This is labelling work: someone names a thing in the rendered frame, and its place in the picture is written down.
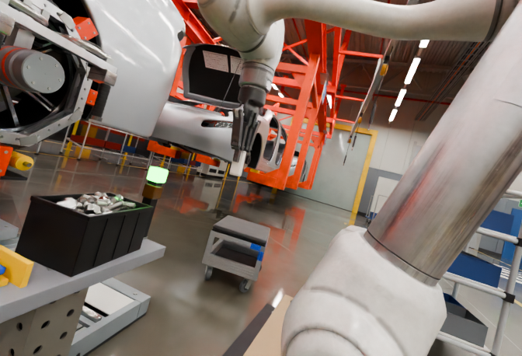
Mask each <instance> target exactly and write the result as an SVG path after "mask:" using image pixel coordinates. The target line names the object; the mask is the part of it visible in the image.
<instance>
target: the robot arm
mask: <svg viewBox="0 0 522 356"><path fill-rule="evenodd" d="M197 5H198V7H199V10H200V12H201V14H202V16H203V17H204V18H205V20H206V21H207V23H208V24H209V26H210V27H211V28H212V29H213V30H214V31H215V32H216V33H217V34H218V35H219V36H220V37H221V38H222V39H223V40H224V41H226V42H227V43H228V44H230V45H232V46H233V47H234V48H235V49H236V50H237V51H238V52H239V54H240V56H241V58H242V59H243V63H242V71H241V75H240V79H239V82H238V84H239V86H240V87H241V88H240V90H239V95H238V101H239V102H240V105H239V108H237V109H236V108H233V110H232V114H233V122H232V132H231V146H233V147H231V149H234V150H235V151H234V155H233V159H232V163H231V169H230V173H229V174H231V175H234V176H241V175H242V169H243V165H244V161H245V155H246V153H247V152H248V153H250V151H251V149H252V145H253V142H254V140H255V137H256V133H257V131H258V129H259V126H260V125H261V120H258V116H259V108H260V107H264V106H265V102H266V94H267V93H269V92H270V90H271V85H272V82H273V77H274V72H275V70H276V67H277V66H278V64H279V61H280V57H281V53H282V50H283V45H284V19H290V18H299V19H309V20H312V21H316V22H319V23H324V24H328V25H331V26H337V27H340V28H343V29H347V30H352V31H355V32H358V33H364V34H367V35H371V36H374V37H381V38H386V39H393V40H455V41H471V42H486V41H492V43H491V44H490V46H489V48H488V49H487V51H486V52H485V53H484V55H483V56H482V58H481V60H480V61H479V63H478V64H477V65H476V66H475V68H474V70H473V71H472V73H471V74H470V75H469V77H468V79H467V80H466V82H465V83H464V85H463V86H462V87H461V89H460V91H459V92H458V94H457V95H456V96H455V98H454V100H453V101H452V103H451V105H450V106H449V107H448V108H447V110H446V112H445V113H444V115H443V116H442V118H441V119H440V121H439V122H438V124H437V126H436V127H435V128H434V129H433V131H432V133H431V134H430V136H429V137H428V139H427V140H426V142H425V143H424V145H423V147H422V148H421V149H420V150H419V152H418V154H417V155H416V157H415V158H414V160H413V161H412V163H411V164H410V166H409V168H408V169H407V170H406V171H405V173H404V175H403V176H402V178H401V179H400V181H399V182H398V184H397V185H396V187H395V189H394V190H393V191H392V192H391V194H390V196H389V197H388V199H387V200H386V202H385V203H384V204H383V206H382V207H381V209H380V211H379V212H378V213H377V215H376V216H375V218H374V220H373V221H372V223H371V224H370V225H369V227H368V228H367V229H365V228H361V227H358V226H354V225H350V226H348V227H347V228H345V229H342V230H341V231H340V232H339V233H338V234H337V235H336V236H335V237H334V238H333V239H332V241H331V242H330V244H329V248H328V250H327V253H326V254H325V256H324V257H323V258H322V260H321V261H320V262H319V264H318V265H317V267H316V268H315V269H314V270H313V271H312V273H311V274H310V276H309V277H308V279H307V281H306V282H305V284H304V285H303V286H302V288H301V289H300V290H299V292H298V293H297V294H296V295H295V296H294V298H293V300H292V301H291V303H290V305H289V306H288V308H287V311H286V313H285V316H284V321H283V326H282V332H281V356H427V355H428V353H429V350H430V348H431V346H432V345H433V342H434V341H435V339H436V337H437V334H438V333H439V331H440V328H441V327H442V326H443V324H444V321H445V319H446V318H447V310H446V305H445V301H444V295H443V292H442V288H441V286H439V284H438V282H439V280H440V279H441V278H442V277H443V275H444V274H445V272H446V271H447V269H448V268H449V267H450V265H452V263H453V262H454V260H455V259H456V258H457V256H458V255H459V253H460V252H461V251H462V250H463V249H464V247H465V246H466V244H467V243H468V241H469V240H470V239H471V237H472V236H473V235H474V234H475V232H476V231H477V230H478V228H479V227H480V225H481V224H482V223H483V222H484V221H485V219H486V218H487V216H488V215H489V213H490V212H491V211H492V209H493V208H494V207H495V206H496V204H497V203H498V202H499V200H500V199H501V197H502V196H503V195H504V194H505V193H506V191H507V190H508V188H509V187H510V185H511V184H512V183H513V181H514V180H515V179H516V178H517V176H518V175H519V174H520V172H521V171H522V0H436V1H433V2H427V3H423V4H419V5H392V4H387V3H383V2H376V1H373V0H197Z"/></svg>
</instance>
